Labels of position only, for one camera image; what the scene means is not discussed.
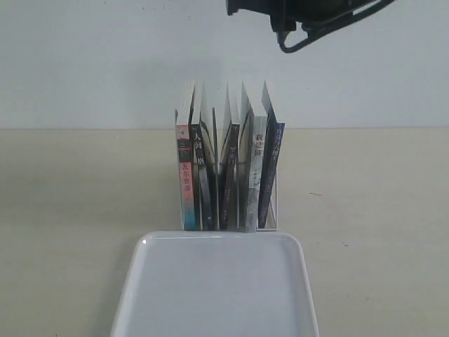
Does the white grey spine book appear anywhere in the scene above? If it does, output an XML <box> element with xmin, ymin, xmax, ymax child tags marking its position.
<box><xmin>239</xmin><ymin>80</ymin><xmax>267</xmax><ymax>234</ymax></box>

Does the black cable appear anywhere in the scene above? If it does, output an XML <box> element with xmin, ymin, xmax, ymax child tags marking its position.
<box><xmin>279</xmin><ymin>0</ymin><xmax>397</xmax><ymax>54</ymax></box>

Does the white plastic tray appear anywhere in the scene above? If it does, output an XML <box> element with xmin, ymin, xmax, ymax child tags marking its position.
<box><xmin>110</xmin><ymin>231</ymin><xmax>319</xmax><ymax>337</ymax></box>

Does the pink and teal spine book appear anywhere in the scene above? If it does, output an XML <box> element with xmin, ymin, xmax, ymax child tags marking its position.
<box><xmin>175</xmin><ymin>80</ymin><xmax>197</xmax><ymax>231</ymax></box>

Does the black spine white text book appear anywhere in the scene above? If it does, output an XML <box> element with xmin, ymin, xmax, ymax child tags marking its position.
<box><xmin>190</xmin><ymin>81</ymin><xmax>215</xmax><ymax>231</ymax></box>

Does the dark brown spine book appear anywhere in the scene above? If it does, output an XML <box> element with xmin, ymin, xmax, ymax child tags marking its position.
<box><xmin>220</xmin><ymin>86</ymin><xmax>240</xmax><ymax>230</ymax></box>

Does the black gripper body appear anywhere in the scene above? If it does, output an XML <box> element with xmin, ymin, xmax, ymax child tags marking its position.
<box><xmin>269</xmin><ymin>0</ymin><xmax>355</xmax><ymax>34</ymax></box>

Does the dark blue cover book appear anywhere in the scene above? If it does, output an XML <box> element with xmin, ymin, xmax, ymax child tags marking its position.
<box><xmin>258</xmin><ymin>81</ymin><xmax>285</xmax><ymax>229</ymax></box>

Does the clear acrylic book rack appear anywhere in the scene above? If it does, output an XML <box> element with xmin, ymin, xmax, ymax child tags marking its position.
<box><xmin>174</xmin><ymin>105</ymin><xmax>280</xmax><ymax>232</ymax></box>

